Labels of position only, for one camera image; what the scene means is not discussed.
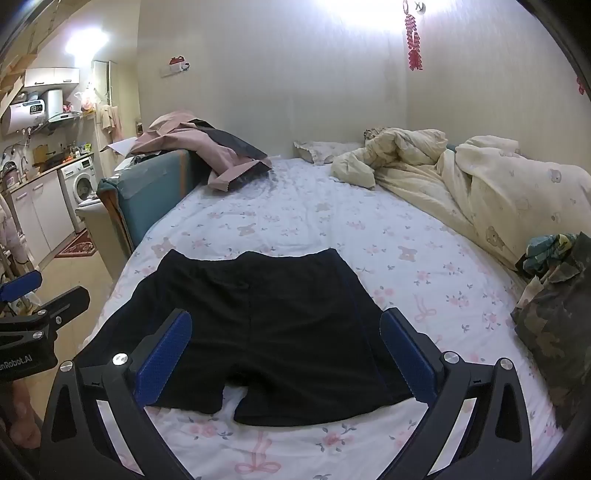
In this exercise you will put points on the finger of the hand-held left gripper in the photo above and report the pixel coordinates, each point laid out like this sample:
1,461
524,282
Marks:
21,285
69,301

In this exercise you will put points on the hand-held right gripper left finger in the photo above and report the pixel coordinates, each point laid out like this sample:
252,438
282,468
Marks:
170,353

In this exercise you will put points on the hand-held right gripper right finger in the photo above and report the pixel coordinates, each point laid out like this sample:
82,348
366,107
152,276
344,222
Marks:
411,357

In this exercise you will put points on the black short pants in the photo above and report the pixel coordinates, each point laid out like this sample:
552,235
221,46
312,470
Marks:
277,323

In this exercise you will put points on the person's left hand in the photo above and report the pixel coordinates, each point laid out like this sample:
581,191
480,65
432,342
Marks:
23,408

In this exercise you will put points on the red patterned rug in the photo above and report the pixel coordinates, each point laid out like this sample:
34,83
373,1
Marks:
76,244

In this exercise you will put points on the white kitchen base cabinet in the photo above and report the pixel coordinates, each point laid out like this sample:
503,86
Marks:
39,217

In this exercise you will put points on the rice cooker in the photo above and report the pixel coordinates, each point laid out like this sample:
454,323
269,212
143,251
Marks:
8,174

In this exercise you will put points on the white washing machine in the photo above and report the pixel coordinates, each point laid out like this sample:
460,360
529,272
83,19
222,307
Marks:
79,189

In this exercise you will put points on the wooden cutting board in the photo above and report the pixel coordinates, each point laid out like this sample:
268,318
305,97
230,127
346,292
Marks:
40,154

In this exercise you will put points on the camouflage garment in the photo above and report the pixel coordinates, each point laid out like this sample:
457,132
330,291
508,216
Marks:
558,332

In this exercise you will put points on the bed with floral sheet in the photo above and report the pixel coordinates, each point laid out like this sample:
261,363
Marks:
323,221

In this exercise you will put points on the white paper sheet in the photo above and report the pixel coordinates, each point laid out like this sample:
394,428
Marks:
121,146

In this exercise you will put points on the blue yellow patterned cloth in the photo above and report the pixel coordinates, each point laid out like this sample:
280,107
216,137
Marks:
547,251

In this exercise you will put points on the range hood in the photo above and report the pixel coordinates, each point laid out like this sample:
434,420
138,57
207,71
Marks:
64,117

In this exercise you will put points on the white water heater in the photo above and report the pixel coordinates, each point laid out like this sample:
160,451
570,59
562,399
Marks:
32,110

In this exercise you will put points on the hanging beige towel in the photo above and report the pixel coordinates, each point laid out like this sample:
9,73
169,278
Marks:
110,119

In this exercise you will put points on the cream bear-print duvet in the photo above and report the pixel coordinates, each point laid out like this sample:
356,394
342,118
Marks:
485,184

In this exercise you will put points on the pink plastic bag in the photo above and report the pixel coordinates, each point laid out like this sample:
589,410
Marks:
86,101

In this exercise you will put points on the pink jacket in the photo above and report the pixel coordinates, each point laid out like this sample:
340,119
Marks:
217,157

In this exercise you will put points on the floral pillow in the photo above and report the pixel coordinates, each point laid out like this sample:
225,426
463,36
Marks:
323,150

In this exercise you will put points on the red hanging firecracker decoration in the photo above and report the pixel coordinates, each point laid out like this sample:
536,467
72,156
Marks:
414,41

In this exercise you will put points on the white wall cabinet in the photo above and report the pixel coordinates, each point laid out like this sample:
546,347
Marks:
51,77

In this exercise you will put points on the white wall box red bow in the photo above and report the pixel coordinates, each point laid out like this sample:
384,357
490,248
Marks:
175,67

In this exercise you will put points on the small red wall ornament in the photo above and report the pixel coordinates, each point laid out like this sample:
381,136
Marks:
582,85

